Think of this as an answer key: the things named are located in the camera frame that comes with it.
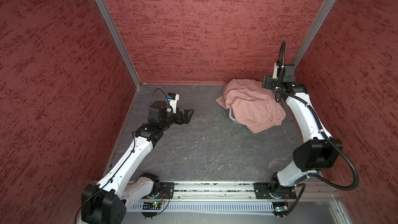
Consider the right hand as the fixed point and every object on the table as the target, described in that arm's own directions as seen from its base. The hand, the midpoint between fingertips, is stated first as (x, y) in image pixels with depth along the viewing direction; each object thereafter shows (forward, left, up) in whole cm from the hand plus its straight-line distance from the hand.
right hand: (269, 82), depth 82 cm
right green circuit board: (-53, +2, -30) cm, 61 cm away
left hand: (-14, +45, -6) cm, 48 cm away
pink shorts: (-6, +8, -12) cm, 16 cm away
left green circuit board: (-51, +61, -28) cm, 85 cm away
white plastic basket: (-8, +20, -18) cm, 28 cm away
